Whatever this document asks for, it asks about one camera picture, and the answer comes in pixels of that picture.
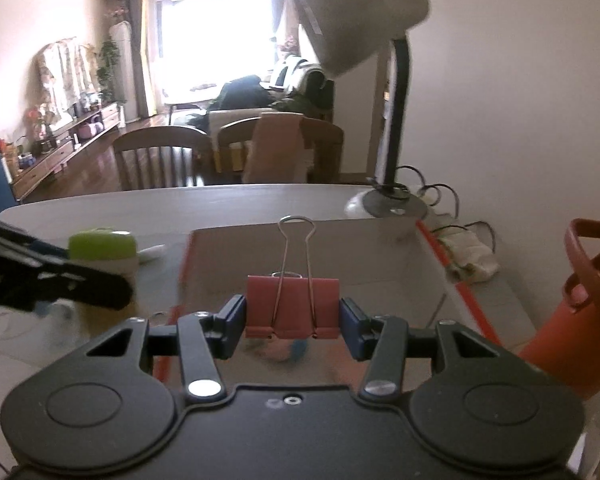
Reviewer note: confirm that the red cardboard box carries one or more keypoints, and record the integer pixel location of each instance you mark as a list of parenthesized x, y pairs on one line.
[(380, 270)]

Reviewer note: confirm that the white desk lamp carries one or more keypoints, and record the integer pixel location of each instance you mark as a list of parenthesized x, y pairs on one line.
[(350, 25)]

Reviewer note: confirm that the wooden media cabinet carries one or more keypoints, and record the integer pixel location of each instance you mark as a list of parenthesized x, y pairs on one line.
[(45, 165)]

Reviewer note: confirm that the orange plastic jug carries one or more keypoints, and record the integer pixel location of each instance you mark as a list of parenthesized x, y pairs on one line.
[(565, 340)]

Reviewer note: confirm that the floral hanging cloth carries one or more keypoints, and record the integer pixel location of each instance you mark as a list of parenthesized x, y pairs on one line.
[(62, 75)]

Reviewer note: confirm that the sofa with clothes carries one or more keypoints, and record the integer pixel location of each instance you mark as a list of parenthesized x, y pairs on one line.
[(245, 92)]

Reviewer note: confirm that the red binder clip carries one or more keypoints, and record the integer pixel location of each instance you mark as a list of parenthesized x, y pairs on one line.
[(262, 307)]

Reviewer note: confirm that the white crumpled cloth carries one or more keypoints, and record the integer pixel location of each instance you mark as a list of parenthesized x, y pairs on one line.
[(472, 255)]

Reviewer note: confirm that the white glue pen green label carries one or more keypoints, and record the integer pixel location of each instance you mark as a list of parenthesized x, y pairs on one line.
[(154, 252)]

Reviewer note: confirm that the green lidded white jar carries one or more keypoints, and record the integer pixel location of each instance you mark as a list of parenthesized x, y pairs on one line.
[(102, 245)]

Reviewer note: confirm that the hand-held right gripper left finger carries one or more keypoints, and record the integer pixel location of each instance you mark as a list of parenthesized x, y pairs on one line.
[(234, 325)]

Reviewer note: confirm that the green potted plant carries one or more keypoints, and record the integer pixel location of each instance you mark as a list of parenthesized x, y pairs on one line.
[(109, 67)]

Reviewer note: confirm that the white standing air conditioner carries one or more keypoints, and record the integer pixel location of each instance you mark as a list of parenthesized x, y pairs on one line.
[(122, 70)]

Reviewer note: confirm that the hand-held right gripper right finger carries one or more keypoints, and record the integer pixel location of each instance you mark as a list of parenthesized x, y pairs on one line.
[(351, 327)]

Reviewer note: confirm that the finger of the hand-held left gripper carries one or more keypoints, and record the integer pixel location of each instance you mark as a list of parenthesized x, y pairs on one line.
[(90, 290), (10, 234)]

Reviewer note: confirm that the wooden chair with cloth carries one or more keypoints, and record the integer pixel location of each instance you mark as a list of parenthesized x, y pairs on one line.
[(327, 150)]

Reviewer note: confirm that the pink cloth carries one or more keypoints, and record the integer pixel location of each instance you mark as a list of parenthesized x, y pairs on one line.
[(277, 150)]

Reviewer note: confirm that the wooden slatted chair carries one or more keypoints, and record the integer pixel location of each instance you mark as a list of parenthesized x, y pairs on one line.
[(160, 137)]

